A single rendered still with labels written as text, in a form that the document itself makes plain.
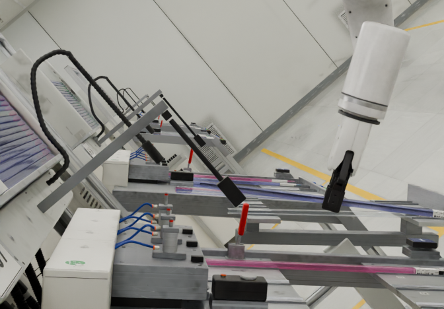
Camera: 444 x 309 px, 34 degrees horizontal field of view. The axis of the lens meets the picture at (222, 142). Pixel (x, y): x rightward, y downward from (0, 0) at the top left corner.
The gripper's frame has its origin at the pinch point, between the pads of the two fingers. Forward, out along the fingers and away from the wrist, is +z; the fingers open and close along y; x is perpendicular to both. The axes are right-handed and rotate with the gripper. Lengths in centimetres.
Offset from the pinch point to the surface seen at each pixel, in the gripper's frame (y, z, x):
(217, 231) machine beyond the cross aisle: -428, 137, -46
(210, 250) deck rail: -4.7, 17.6, -18.8
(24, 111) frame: 1, 1, -59
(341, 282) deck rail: -10.4, 17.6, 7.3
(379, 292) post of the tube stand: -40, 26, 20
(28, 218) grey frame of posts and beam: 40, 7, -40
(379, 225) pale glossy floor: -271, 60, 49
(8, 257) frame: 58, 5, -35
